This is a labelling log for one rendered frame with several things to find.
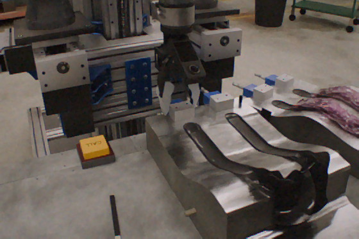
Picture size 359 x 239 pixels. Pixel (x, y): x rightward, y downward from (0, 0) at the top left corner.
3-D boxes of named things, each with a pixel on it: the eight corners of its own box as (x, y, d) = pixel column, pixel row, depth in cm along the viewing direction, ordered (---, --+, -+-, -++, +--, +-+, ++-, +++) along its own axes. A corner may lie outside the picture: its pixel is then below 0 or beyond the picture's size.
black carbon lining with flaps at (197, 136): (178, 132, 79) (178, 95, 75) (238, 117, 85) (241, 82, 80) (268, 244, 52) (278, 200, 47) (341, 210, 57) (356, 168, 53)
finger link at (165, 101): (159, 106, 85) (168, 71, 82) (168, 117, 81) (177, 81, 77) (147, 105, 84) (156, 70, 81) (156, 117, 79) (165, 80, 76)
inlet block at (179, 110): (155, 106, 91) (154, 88, 89) (172, 102, 93) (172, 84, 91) (175, 131, 81) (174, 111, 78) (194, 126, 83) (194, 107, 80)
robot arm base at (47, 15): (24, 20, 104) (19, -11, 99) (71, 13, 110) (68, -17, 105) (26, 32, 92) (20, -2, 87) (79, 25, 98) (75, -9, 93)
